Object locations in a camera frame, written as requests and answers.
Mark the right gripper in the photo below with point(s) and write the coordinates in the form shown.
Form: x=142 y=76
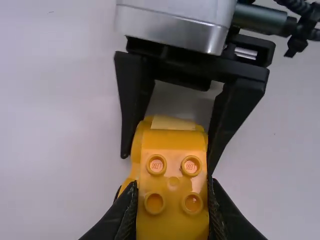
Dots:
x=240 y=67

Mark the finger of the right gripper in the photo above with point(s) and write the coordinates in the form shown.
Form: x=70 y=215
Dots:
x=132 y=100

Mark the yellow toy car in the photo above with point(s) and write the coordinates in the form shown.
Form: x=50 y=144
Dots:
x=172 y=200

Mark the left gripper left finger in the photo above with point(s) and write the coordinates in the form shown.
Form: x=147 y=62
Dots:
x=115 y=220

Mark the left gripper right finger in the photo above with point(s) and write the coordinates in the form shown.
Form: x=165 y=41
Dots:
x=232 y=217

